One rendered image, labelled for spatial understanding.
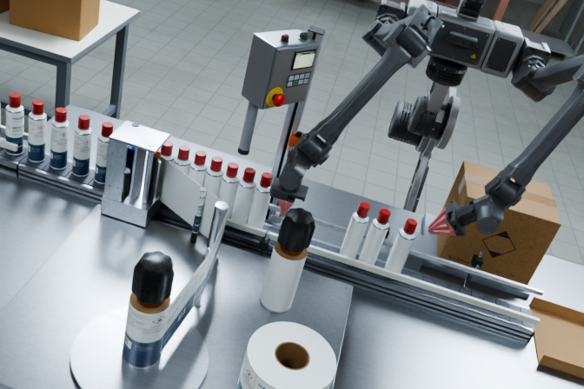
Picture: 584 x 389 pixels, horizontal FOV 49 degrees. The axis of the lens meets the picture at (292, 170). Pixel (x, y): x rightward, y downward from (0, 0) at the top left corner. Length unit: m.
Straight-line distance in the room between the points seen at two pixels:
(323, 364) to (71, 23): 2.26
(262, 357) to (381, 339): 0.51
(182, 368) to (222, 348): 0.12
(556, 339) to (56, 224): 1.54
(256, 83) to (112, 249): 0.61
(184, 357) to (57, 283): 0.39
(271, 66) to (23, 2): 1.83
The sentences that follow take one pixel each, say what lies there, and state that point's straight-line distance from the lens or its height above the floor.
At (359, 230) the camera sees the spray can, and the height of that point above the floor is 1.01.
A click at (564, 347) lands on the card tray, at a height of 0.83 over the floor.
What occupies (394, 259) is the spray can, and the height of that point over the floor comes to 0.96.
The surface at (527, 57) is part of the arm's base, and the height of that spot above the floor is 1.48.
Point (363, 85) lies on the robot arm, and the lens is 1.72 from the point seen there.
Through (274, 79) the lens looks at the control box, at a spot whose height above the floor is 1.38.
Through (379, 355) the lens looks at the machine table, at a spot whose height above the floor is 0.83.
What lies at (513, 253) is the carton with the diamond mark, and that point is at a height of 0.97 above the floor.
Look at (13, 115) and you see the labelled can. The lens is 2.14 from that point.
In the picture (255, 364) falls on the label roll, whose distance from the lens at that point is 1.43.
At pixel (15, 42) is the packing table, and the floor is 0.78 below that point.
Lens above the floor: 2.09
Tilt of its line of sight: 31 degrees down
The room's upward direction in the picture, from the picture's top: 15 degrees clockwise
